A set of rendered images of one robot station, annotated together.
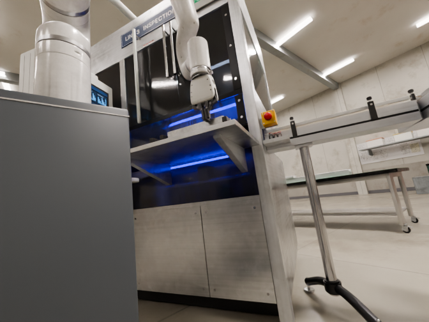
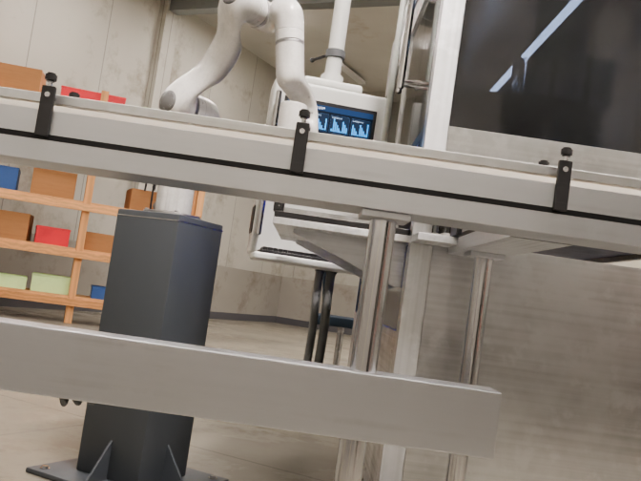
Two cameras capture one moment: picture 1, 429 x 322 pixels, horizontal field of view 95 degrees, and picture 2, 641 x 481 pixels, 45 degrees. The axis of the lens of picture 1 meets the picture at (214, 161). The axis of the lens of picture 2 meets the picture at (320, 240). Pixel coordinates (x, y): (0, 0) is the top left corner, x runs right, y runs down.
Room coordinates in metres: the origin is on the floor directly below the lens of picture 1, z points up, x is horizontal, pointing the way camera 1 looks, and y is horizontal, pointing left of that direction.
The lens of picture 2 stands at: (-0.11, -2.15, 0.68)
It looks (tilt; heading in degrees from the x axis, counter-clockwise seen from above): 4 degrees up; 66
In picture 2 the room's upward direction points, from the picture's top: 8 degrees clockwise
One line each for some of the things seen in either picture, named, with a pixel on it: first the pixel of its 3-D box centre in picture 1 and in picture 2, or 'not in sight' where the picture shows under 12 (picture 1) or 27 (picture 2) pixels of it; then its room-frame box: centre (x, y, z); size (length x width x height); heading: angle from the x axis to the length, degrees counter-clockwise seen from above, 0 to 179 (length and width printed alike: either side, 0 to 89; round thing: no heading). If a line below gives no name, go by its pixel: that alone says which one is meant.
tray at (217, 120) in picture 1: (212, 137); (339, 224); (0.90, 0.00, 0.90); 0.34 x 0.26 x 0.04; 156
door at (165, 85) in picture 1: (149, 82); (411, 90); (1.32, 0.40, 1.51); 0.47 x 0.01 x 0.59; 66
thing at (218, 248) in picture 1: (170, 222); (482, 374); (1.89, 0.48, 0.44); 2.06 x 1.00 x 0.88; 66
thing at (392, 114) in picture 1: (329, 125); (502, 218); (1.03, -0.64, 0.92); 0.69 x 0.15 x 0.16; 66
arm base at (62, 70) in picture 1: (64, 87); (175, 189); (0.47, 0.37, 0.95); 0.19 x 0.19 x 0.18
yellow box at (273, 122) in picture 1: (269, 119); not in sight; (1.02, -0.32, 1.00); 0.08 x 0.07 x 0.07; 156
